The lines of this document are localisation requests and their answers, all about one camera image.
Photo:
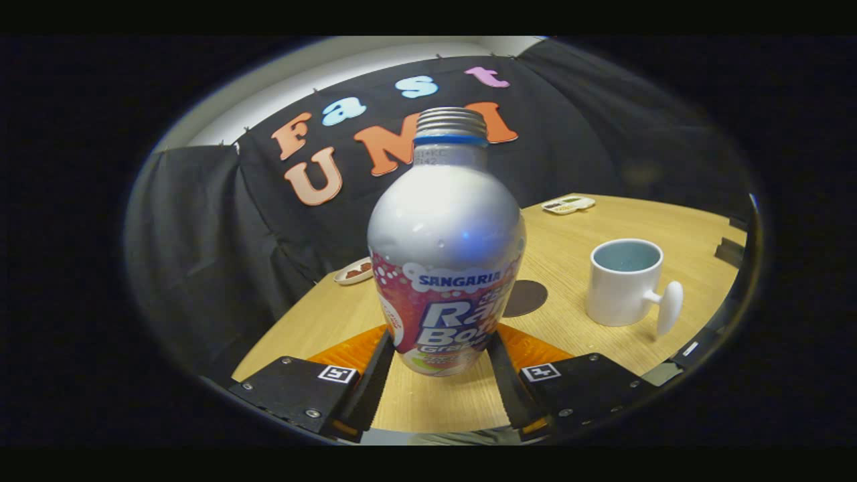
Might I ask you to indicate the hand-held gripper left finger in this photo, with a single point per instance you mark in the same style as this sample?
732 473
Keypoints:
368 388

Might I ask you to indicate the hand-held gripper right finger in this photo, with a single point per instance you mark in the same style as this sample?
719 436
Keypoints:
512 395

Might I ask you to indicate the dark round coaster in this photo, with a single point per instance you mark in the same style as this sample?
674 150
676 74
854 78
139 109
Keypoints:
529 300

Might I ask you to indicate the white cup blue inside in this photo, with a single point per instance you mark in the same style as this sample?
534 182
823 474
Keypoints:
619 294

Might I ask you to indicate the silver juice bottle pink label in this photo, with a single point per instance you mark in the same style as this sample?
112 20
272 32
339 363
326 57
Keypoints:
445 227

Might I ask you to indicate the white plate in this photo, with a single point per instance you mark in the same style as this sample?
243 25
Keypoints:
348 278

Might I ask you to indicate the wooden table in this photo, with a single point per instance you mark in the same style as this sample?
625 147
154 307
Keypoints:
602 221

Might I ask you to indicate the small white tray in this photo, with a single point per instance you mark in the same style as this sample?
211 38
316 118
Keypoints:
569 205

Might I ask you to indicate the black backdrop cloth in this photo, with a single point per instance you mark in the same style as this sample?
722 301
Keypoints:
221 221

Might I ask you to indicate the black table clamp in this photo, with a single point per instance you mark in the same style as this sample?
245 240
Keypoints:
730 252

